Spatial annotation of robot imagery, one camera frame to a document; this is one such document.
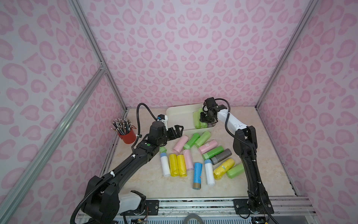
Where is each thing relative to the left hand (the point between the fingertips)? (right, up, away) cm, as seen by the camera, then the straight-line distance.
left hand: (182, 130), depth 80 cm
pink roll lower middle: (+4, -19, +8) cm, 21 cm away
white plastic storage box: (+4, +9, +35) cm, 36 cm away
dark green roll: (-13, -14, +12) cm, 22 cm away
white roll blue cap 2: (+16, -25, +2) cm, 30 cm away
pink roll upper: (-1, -10, +16) cm, 19 cm away
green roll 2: (+5, -11, +15) cm, 19 cm away
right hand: (+13, +7, +24) cm, 28 cm away
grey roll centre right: (+25, -17, +9) cm, 31 cm away
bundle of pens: (-37, +2, +7) cm, 38 cm away
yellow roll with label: (+25, -23, +3) cm, 34 cm away
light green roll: (+11, +8, +33) cm, 36 cm away
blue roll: (+9, -23, +4) cm, 25 cm away
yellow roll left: (-5, -22, +6) cm, 23 cm away
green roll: (+14, +2, +21) cm, 26 cm away
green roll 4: (+31, -24, +2) cm, 40 cm away
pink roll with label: (+17, -12, +13) cm, 24 cm away
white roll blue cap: (-11, -21, +6) cm, 25 cm away
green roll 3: (+17, -17, +10) cm, 26 cm away
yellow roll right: (0, -22, +5) cm, 23 cm away
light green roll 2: (+14, -7, +18) cm, 24 cm away
